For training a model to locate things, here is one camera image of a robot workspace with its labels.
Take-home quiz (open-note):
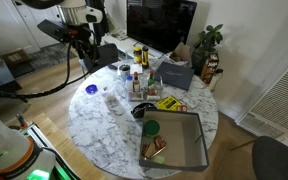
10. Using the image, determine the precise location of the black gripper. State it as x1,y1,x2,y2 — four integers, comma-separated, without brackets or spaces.
37,19,83,43

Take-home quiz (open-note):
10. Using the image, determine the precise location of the transparent plastic bucket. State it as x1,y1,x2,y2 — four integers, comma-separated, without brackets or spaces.
99,81,116,102

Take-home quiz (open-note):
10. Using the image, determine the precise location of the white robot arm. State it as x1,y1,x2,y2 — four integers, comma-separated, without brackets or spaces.
0,0,103,180

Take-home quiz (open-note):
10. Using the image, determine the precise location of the grey chair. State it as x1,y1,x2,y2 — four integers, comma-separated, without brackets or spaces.
81,43,118,73

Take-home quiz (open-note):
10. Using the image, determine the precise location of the black remote control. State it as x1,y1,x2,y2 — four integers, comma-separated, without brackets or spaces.
107,64,118,70

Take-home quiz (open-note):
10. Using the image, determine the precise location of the white tv stand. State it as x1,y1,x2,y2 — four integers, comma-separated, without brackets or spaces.
102,35,165,59

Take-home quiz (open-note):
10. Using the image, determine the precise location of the blue plastic lid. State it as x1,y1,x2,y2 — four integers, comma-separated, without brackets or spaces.
85,84,98,94

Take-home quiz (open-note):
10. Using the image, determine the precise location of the yellow-capped supplement bottle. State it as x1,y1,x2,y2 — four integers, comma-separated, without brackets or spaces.
133,46,142,64

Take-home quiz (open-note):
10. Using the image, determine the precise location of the cardboard box on floor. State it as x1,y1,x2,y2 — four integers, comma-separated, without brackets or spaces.
1,48,30,65

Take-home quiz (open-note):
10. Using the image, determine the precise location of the white paper napkin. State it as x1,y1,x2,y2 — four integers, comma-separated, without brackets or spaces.
130,64,143,75

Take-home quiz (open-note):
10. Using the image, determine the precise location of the white blue-capped bottle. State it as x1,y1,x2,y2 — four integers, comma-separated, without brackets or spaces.
125,75,133,92

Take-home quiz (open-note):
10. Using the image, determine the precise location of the hot sauce bottle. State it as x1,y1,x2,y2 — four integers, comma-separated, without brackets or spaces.
133,72,140,92

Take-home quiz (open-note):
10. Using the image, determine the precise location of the black computer monitor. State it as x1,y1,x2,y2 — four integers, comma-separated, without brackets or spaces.
126,0,197,52

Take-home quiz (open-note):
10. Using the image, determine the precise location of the green glass bottle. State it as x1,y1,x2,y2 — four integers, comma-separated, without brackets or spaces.
147,70,155,89

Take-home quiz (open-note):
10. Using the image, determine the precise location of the dark grey flat box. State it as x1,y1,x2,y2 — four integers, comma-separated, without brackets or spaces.
155,62,194,91

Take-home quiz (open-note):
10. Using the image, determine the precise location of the yellow black packet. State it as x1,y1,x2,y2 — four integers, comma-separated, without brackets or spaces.
156,96,182,111

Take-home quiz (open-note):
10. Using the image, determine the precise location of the green round lid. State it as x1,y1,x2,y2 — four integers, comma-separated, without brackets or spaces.
144,120,160,137

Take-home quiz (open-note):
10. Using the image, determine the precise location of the potted green plant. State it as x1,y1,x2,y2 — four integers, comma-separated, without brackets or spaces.
192,24,223,76

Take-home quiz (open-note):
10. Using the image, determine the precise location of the red snack packet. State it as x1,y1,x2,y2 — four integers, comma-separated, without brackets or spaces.
154,135,166,150

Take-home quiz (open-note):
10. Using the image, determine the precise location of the large grey open box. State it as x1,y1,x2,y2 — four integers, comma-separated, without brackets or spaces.
139,110,209,172

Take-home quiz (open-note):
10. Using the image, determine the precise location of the dark round chair seat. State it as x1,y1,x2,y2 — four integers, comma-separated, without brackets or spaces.
252,136,288,180

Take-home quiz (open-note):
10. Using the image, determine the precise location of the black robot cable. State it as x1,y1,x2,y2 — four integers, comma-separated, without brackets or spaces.
0,31,100,101

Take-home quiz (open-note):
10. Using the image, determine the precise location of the white wall vent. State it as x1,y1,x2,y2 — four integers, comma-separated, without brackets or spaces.
238,69,288,138

